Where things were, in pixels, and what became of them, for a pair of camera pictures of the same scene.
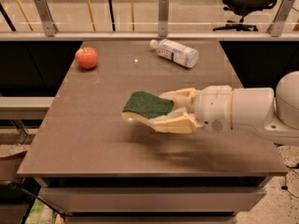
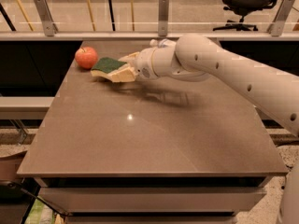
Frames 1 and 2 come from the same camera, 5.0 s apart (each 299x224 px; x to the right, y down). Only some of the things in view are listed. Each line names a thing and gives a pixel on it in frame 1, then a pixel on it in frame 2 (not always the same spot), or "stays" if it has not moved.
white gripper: [214, 106] -> [144, 63]
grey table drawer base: [152, 200] stays
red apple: [86, 58] stays
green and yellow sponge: [142, 105] -> [103, 67]
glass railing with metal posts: [149, 17] stays
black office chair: [243, 0] stays
